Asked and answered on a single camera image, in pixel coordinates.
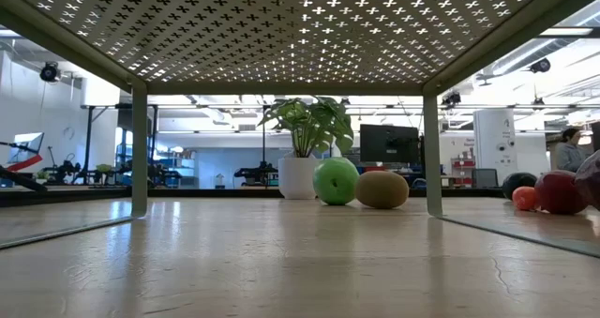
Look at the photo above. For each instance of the small orange fruit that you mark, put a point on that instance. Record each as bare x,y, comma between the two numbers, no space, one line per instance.
524,199

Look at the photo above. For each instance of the brown kiwi fruit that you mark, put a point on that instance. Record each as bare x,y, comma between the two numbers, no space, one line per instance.
382,190

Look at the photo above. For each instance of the dark red bell pepper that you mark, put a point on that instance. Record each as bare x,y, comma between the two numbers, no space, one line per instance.
591,179

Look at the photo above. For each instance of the person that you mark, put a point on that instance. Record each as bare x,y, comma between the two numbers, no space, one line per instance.
569,154

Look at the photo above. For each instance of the black monitor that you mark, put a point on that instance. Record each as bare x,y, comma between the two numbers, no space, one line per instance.
389,143

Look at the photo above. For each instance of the green perforated metal rack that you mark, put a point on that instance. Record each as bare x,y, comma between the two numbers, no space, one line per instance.
281,89

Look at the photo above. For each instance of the black background machine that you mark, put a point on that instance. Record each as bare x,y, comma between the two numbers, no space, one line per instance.
255,173
65,169

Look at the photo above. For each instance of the green plant in white pot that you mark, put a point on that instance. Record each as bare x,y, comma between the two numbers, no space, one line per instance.
300,177

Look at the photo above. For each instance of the red plum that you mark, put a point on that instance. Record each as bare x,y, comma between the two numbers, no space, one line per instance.
560,192

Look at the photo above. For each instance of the black aluminium table frame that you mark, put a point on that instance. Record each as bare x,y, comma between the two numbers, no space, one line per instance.
70,196

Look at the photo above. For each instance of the green apple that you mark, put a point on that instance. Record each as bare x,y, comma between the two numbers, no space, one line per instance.
335,181

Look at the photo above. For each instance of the black ceiling spotlight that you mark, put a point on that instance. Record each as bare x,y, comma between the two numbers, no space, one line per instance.
540,65
49,71

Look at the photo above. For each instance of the white pillar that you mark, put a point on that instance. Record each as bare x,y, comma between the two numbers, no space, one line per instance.
494,135

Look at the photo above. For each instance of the shelf with red bins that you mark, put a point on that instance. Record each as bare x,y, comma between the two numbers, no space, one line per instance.
463,164

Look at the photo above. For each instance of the tilted grey screen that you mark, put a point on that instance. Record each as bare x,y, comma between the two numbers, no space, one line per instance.
27,144

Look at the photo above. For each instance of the red bar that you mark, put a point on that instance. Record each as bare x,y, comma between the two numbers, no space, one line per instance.
23,163

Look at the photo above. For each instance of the black steel post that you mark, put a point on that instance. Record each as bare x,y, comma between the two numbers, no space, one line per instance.
89,144

